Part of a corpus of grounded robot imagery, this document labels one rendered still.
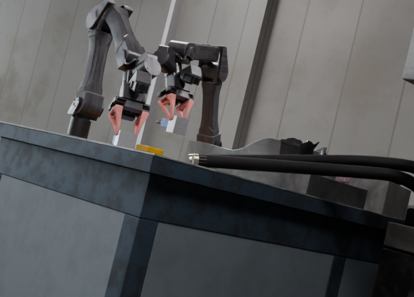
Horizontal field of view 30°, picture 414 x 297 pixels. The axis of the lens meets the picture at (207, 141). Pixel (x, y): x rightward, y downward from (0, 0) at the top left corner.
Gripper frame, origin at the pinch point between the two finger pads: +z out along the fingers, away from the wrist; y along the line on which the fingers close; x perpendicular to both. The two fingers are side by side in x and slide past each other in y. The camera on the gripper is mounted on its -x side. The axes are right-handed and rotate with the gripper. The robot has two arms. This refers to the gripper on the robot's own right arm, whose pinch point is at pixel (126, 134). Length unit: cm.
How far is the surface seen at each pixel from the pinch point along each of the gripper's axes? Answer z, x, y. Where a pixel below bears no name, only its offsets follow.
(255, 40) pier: -206, 187, 133
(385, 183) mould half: -4, -4, 82
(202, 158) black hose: 21.4, -33.7, 8.7
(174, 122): -18.3, 16.1, 19.4
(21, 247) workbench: 38.4, -2.8, -22.8
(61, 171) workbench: 25.3, -19.4, -19.5
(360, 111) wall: -143, 144, 182
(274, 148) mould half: 0.0, -12.6, 38.5
